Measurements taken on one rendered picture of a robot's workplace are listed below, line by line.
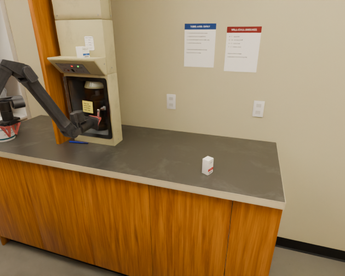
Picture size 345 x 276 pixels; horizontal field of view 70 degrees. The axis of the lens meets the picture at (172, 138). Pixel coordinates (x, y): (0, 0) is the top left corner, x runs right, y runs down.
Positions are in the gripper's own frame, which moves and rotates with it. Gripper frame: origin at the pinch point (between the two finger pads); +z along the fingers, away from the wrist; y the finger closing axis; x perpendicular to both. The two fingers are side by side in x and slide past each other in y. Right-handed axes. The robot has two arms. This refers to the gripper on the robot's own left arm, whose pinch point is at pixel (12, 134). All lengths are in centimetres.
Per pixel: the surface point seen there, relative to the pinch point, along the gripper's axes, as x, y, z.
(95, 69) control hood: -43, 27, -35
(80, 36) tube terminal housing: -31, 34, -52
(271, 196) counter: -144, 5, 17
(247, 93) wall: -128, 75, -15
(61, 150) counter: -16.8, 16.7, 16.0
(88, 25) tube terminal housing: -38, 34, -58
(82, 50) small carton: -38, 25, -45
